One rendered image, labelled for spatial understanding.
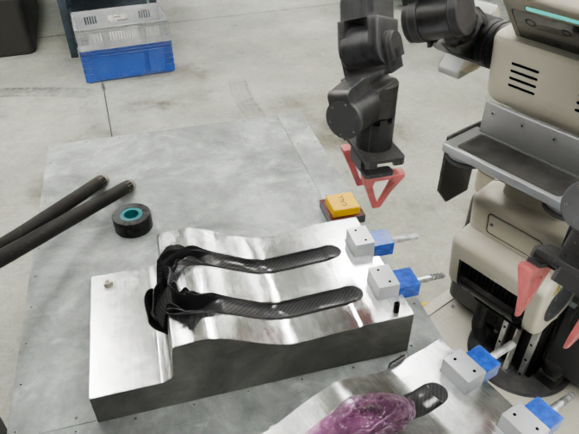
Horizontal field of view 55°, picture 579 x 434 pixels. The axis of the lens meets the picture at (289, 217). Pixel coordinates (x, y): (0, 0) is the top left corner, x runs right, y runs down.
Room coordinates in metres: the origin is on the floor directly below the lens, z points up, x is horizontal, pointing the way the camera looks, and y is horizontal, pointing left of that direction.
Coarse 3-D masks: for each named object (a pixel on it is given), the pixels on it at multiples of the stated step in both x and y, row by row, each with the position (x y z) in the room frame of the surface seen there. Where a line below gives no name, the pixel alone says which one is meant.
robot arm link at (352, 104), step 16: (384, 32) 0.76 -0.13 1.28; (384, 48) 0.74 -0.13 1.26; (400, 48) 0.75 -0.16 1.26; (400, 64) 0.76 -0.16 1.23; (352, 80) 0.72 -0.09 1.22; (368, 80) 0.72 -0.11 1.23; (336, 96) 0.69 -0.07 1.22; (352, 96) 0.69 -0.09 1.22; (368, 96) 0.71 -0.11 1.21; (336, 112) 0.69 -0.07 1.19; (352, 112) 0.68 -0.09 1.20; (368, 112) 0.69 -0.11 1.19; (336, 128) 0.69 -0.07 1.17; (352, 128) 0.67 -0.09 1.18
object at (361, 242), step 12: (348, 228) 0.78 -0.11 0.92; (360, 228) 0.78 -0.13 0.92; (348, 240) 0.76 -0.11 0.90; (360, 240) 0.74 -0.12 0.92; (372, 240) 0.74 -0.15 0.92; (384, 240) 0.76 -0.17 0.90; (396, 240) 0.77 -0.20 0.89; (408, 240) 0.78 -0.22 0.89; (360, 252) 0.73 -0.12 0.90; (372, 252) 0.74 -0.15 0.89; (384, 252) 0.75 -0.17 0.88
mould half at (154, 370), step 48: (192, 240) 0.73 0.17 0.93; (240, 240) 0.78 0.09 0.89; (288, 240) 0.78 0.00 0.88; (336, 240) 0.78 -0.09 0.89; (96, 288) 0.69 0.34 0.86; (144, 288) 0.69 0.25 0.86; (192, 288) 0.61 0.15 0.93; (240, 288) 0.64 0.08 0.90; (288, 288) 0.66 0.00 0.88; (96, 336) 0.58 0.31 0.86; (144, 336) 0.58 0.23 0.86; (192, 336) 0.52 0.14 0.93; (240, 336) 0.53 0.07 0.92; (288, 336) 0.56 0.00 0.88; (336, 336) 0.56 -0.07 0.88; (384, 336) 0.58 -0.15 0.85; (96, 384) 0.49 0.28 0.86; (144, 384) 0.49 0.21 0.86; (192, 384) 0.50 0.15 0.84; (240, 384) 0.52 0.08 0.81
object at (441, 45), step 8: (480, 16) 1.00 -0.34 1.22; (488, 16) 1.02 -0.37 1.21; (496, 16) 1.01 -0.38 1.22; (480, 24) 0.99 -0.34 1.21; (472, 32) 0.98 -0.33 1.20; (480, 32) 0.98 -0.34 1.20; (440, 40) 1.01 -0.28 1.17; (464, 40) 0.98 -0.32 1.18; (472, 40) 0.98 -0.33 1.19; (440, 48) 1.04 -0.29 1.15; (448, 48) 1.02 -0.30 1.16; (456, 48) 0.98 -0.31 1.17; (464, 48) 0.99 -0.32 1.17; (472, 48) 0.99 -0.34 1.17; (456, 56) 1.02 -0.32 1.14; (464, 56) 0.99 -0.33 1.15; (472, 56) 0.98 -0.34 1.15; (480, 64) 0.97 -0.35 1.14
